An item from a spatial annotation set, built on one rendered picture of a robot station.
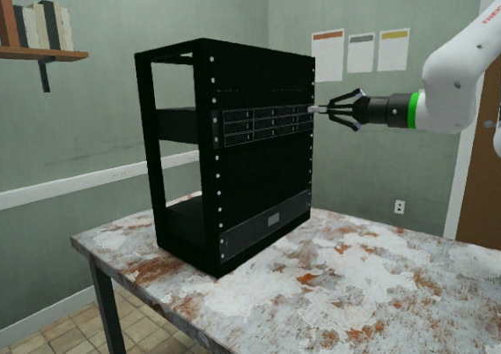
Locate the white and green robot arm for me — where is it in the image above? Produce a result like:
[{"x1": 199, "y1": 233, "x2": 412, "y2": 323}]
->
[{"x1": 386, "y1": 0, "x2": 501, "y2": 135}]

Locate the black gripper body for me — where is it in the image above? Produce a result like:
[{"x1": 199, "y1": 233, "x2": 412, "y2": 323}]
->
[{"x1": 351, "y1": 95, "x2": 389, "y2": 125}]

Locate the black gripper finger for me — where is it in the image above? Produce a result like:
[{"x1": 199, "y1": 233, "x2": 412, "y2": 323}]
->
[
  {"x1": 308, "y1": 109, "x2": 363, "y2": 131},
  {"x1": 308, "y1": 88, "x2": 365, "y2": 109}
]

